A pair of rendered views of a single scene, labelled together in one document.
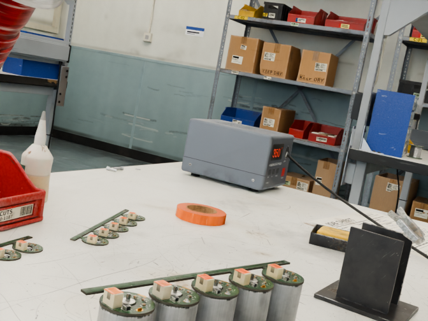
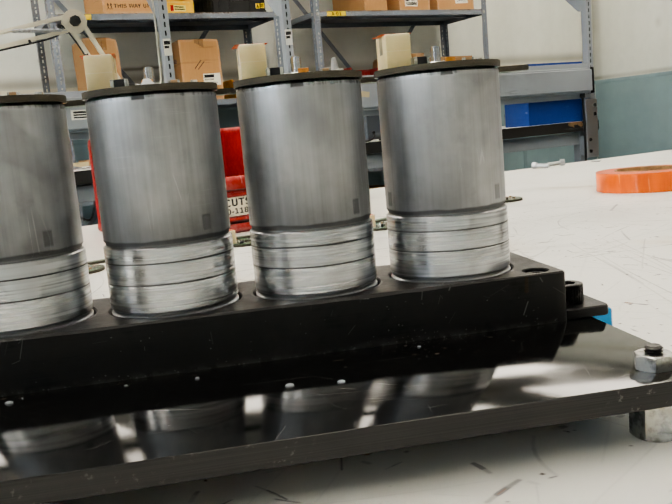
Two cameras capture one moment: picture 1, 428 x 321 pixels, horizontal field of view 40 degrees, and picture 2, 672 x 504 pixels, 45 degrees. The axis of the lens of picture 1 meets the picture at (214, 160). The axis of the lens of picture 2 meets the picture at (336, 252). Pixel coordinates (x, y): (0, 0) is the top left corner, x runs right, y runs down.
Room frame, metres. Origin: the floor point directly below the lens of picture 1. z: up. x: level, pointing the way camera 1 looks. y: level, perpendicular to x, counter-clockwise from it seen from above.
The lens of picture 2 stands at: (0.19, -0.13, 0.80)
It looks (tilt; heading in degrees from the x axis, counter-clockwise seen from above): 9 degrees down; 36
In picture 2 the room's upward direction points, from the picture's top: 5 degrees counter-clockwise
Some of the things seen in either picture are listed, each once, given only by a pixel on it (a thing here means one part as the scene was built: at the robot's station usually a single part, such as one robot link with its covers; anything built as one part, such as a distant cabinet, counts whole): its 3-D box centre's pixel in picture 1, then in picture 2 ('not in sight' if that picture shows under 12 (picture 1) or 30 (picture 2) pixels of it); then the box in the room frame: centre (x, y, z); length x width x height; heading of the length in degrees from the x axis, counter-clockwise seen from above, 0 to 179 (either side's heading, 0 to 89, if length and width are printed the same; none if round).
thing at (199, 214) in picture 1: (200, 213); (647, 178); (0.70, 0.00, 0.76); 0.06 x 0.06 x 0.01
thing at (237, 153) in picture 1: (238, 154); not in sight; (1.01, -0.04, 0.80); 0.15 x 0.12 x 0.10; 65
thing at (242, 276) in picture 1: (242, 276); (256, 63); (0.31, -0.03, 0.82); 0.01 x 0.01 x 0.01; 46
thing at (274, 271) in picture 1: (275, 271); (397, 52); (0.33, -0.05, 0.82); 0.01 x 0.01 x 0.01; 46
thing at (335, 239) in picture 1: (343, 239); not in sight; (0.69, -0.17, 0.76); 0.07 x 0.05 x 0.02; 75
